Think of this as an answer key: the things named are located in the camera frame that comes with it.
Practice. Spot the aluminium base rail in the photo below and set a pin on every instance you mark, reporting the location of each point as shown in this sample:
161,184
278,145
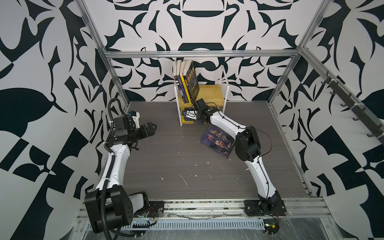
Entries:
234,208

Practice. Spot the black hook rail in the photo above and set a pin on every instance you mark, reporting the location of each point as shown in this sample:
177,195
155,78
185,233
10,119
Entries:
352,103

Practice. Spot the white cable duct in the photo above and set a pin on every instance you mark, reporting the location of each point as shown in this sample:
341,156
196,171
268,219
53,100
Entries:
202,224

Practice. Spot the black Murphy's law book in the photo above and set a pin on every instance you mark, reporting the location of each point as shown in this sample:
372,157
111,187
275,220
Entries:
192,82

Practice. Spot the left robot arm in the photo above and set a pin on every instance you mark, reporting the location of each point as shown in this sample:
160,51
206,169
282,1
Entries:
109,206

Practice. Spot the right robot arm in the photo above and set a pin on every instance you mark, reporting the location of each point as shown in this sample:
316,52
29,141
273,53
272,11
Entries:
248,149

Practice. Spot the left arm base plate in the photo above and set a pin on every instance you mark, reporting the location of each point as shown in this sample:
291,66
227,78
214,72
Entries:
151,209

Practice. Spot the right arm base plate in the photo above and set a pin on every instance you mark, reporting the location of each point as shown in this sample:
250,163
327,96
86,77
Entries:
264,207

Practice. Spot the purple Guiguzi portrait book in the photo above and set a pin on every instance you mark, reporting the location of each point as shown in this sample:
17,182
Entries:
180,84

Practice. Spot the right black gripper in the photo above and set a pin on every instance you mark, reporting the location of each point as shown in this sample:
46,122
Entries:
198,121

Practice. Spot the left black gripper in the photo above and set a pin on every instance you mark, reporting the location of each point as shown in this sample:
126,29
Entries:
145,133

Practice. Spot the small electronics board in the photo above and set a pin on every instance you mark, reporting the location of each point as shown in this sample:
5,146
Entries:
271,227

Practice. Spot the aluminium frame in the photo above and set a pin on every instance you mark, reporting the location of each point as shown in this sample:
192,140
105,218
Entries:
300,51

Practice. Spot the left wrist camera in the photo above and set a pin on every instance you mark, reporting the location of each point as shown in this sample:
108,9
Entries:
135,116

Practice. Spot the white wooden bookshelf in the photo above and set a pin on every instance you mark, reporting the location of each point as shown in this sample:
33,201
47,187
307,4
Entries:
217,94

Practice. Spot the navy book yellow label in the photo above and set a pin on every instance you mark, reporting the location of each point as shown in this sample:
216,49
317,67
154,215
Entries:
189,114

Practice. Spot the yellow cartoon cover book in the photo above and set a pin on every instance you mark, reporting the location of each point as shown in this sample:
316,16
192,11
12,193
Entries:
183,72

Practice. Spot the black book leaning on shelf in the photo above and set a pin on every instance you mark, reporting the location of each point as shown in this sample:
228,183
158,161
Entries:
174,71

